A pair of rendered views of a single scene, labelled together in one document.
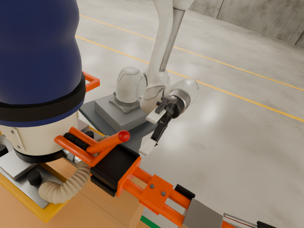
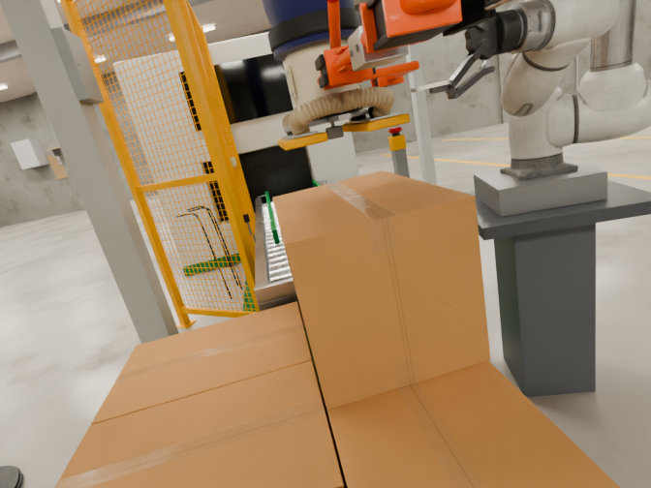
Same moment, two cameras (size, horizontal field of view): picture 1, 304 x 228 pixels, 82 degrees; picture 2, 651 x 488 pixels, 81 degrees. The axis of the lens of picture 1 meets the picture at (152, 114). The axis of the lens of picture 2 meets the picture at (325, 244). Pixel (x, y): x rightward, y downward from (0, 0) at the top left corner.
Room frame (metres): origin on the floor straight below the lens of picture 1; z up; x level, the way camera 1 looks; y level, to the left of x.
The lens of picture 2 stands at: (-0.20, -0.61, 1.15)
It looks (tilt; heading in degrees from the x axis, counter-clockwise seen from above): 17 degrees down; 64
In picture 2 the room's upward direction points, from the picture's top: 13 degrees counter-clockwise
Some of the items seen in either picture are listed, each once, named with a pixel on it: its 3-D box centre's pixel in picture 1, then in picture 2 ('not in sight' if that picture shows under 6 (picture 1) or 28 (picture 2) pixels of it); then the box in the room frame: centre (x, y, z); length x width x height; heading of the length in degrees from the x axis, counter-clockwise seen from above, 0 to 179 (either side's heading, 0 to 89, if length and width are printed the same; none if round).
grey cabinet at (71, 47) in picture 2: not in sight; (79, 68); (-0.17, 1.63, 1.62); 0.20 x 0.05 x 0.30; 70
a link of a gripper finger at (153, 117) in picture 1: (156, 114); not in sight; (0.39, -0.01, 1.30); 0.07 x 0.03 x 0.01; 160
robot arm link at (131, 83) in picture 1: (130, 83); (539, 120); (1.04, 0.19, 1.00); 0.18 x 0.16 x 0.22; 126
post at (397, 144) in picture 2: not in sight; (410, 227); (1.11, 1.00, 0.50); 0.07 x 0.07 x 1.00; 70
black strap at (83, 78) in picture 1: (35, 83); (316, 33); (0.33, 0.28, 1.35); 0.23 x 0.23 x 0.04
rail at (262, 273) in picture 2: not in sight; (262, 237); (0.53, 1.84, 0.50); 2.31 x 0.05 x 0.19; 70
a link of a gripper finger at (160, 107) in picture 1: (161, 105); not in sight; (0.41, -0.02, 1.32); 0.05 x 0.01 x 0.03; 160
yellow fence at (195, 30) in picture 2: not in sight; (231, 155); (0.64, 2.44, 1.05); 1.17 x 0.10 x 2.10; 70
